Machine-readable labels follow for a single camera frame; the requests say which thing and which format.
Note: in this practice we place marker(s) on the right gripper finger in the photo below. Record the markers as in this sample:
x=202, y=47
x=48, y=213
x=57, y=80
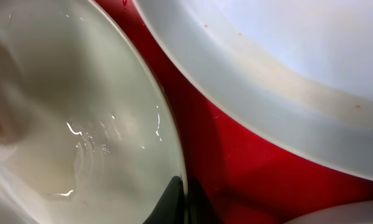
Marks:
x=170, y=207

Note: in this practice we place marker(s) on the white plate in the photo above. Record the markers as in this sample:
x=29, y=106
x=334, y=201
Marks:
x=86, y=135
x=352, y=213
x=297, y=73

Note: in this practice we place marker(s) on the red plastic tray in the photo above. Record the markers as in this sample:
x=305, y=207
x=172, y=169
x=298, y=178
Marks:
x=246, y=178

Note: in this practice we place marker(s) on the white plate top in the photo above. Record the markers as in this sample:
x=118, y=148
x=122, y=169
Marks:
x=297, y=73

